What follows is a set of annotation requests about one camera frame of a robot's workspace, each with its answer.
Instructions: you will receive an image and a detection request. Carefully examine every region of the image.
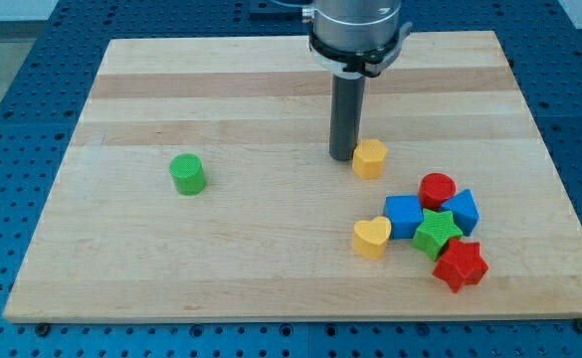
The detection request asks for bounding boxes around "green cylinder block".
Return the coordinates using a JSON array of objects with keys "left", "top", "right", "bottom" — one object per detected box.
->
[{"left": 169, "top": 153, "right": 207, "bottom": 196}]

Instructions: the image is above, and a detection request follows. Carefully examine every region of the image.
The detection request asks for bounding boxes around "yellow heart block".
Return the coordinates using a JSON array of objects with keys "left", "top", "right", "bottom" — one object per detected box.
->
[{"left": 351, "top": 216, "right": 392, "bottom": 260}]

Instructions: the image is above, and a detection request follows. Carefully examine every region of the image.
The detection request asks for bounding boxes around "green star block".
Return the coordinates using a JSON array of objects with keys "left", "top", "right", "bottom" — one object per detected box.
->
[{"left": 412, "top": 209, "right": 463, "bottom": 262}]

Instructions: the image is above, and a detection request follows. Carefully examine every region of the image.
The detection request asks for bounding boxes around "wooden board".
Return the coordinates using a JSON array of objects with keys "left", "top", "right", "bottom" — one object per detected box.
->
[{"left": 3, "top": 31, "right": 582, "bottom": 323}]

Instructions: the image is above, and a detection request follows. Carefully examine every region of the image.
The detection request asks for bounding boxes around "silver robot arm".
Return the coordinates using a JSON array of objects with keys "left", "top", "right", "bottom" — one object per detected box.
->
[{"left": 308, "top": 0, "right": 413, "bottom": 80}]

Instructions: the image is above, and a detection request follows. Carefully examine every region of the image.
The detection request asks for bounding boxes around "red star block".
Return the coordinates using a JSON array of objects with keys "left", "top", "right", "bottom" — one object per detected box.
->
[{"left": 432, "top": 238, "right": 488, "bottom": 293}]

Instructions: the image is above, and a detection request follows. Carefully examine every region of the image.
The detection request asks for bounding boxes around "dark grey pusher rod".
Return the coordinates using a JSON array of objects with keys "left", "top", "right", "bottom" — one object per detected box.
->
[{"left": 329, "top": 76, "right": 365, "bottom": 161}]

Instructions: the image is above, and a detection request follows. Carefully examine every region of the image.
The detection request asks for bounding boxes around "yellow pentagon block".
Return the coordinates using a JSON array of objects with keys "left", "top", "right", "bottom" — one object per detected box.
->
[{"left": 352, "top": 139, "right": 388, "bottom": 180}]

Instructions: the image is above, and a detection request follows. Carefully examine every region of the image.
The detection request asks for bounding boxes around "red cylinder block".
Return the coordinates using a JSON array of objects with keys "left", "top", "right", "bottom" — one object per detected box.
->
[{"left": 418, "top": 172, "right": 457, "bottom": 210}]

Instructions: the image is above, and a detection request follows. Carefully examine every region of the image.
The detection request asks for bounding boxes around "blue triangular block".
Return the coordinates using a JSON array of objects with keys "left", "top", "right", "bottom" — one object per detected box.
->
[{"left": 440, "top": 189, "right": 481, "bottom": 237}]

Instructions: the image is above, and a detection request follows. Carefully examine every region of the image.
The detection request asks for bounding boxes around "blue cube block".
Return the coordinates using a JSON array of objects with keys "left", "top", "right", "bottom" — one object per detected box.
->
[{"left": 383, "top": 195, "right": 424, "bottom": 240}]

